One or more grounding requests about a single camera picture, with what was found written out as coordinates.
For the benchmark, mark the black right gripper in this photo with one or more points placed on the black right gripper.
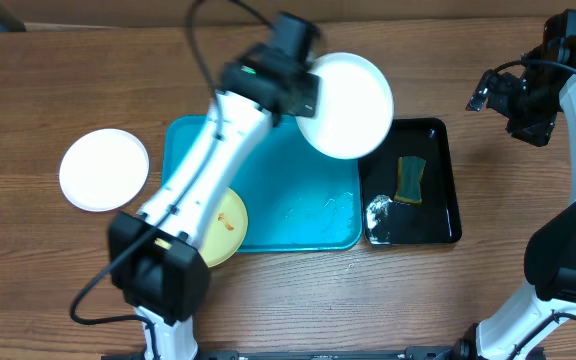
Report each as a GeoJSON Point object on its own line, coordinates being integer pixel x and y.
{"type": "Point", "coordinates": [538, 133]}

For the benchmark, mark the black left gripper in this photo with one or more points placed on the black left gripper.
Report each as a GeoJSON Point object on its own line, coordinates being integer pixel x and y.
{"type": "Point", "coordinates": [307, 89]}

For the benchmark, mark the white plate with stain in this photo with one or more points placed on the white plate with stain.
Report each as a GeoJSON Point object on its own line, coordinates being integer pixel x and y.
{"type": "Point", "coordinates": [354, 110]}

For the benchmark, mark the green yellow sponge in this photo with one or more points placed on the green yellow sponge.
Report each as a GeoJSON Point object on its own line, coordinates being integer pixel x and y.
{"type": "Point", "coordinates": [410, 170]}

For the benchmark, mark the yellow plate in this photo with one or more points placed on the yellow plate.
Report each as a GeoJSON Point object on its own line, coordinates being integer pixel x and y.
{"type": "Point", "coordinates": [227, 230]}

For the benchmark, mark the large white plate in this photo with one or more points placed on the large white plate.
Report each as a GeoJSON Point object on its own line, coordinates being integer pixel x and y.
{"type": "Point", "coordinates": [103, 170]}

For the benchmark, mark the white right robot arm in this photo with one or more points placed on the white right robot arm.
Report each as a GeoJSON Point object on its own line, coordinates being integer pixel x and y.
{"type": "Point", "coordinates": [547, 296]}

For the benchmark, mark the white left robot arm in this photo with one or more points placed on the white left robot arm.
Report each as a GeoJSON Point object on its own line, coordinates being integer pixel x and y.
{"type": "Point", "coordinates": [154, 255]}

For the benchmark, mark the teal plastic tray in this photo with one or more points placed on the teal plastic tray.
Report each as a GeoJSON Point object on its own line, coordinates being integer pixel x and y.
{"type": "Point", "coordinates": [296, 198]}

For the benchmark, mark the black plastic tray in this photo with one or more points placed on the black plastic tray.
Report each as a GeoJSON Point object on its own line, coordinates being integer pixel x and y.
{"type": "Point", "coordinates": [390, 223]}

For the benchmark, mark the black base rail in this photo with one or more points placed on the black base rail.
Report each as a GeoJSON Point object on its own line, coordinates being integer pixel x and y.
{"type": "Point", "coordinates": [411, 353]}

